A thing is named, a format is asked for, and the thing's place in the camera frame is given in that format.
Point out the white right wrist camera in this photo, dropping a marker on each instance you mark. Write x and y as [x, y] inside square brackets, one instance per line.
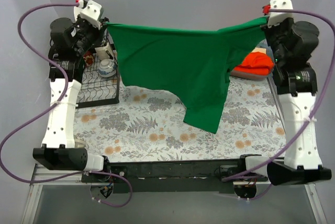
[277, 11]

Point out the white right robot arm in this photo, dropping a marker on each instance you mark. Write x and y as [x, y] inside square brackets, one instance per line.
[296, 90]

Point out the black wire dish rack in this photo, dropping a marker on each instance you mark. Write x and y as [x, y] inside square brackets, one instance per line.
[95, 90]

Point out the white blue teapot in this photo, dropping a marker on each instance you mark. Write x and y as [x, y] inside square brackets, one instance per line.
[107, 68]

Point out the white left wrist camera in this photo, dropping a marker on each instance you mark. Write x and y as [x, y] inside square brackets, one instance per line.
[90, 11]

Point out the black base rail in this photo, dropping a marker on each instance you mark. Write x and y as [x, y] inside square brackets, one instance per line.
[177, 176]

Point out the green floral mug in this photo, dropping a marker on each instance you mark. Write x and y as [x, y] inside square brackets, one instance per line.
[79, 143]

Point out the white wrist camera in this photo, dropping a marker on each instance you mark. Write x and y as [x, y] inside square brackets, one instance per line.
[90, 11]
[277, 11]

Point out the orange rolled t shirt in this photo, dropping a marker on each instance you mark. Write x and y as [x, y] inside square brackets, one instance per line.
[257, 63]

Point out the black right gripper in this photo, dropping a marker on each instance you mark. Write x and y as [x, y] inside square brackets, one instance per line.
[270, 32]

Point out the floral table mat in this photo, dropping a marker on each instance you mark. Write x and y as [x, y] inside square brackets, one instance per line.
[148, 126]

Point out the red floral bowl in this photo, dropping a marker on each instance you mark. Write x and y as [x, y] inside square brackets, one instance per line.
[88, 58]

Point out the clear blue plastic bin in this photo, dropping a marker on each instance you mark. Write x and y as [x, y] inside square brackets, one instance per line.
[262, 44]

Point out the beige rolled t shirt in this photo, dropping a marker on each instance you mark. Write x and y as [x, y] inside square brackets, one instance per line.
[262, 50]

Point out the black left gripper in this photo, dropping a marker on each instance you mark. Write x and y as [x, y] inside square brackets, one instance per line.
[98, 31]

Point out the green t shirt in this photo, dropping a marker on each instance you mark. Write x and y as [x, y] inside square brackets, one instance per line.
[194, 65]

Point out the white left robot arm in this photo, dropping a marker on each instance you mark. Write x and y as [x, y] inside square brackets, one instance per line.
[57, 151]

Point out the white cup in rack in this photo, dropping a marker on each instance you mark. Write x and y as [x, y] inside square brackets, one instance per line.
[105, 52]

